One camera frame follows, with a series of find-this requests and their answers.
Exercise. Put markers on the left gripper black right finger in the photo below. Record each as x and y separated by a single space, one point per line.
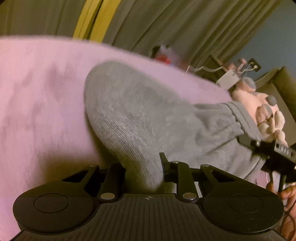
183 176

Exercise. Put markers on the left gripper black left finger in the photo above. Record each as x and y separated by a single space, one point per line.
114 185

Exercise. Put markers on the grey sweatpants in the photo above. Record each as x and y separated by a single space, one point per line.
137 119

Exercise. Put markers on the right hand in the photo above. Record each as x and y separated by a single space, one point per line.
287 194

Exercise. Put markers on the cream bunny plush toy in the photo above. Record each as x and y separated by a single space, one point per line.
272 129

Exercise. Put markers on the pink plush toy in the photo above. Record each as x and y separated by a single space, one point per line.
259 105

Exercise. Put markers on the dark olive pillow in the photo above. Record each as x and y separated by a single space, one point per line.
281 84

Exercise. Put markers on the pink bed blanket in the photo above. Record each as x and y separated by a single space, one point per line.
45 134

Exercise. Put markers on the white power adapter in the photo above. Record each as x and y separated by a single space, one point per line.
229 79

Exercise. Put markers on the white grey headset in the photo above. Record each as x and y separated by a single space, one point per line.
165 54

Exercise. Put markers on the grey curtain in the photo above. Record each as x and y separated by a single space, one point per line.
194 29

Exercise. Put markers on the yellow curtain stripe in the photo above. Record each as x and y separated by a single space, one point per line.
95 19

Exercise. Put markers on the wall power outlet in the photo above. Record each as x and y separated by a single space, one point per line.
253 65

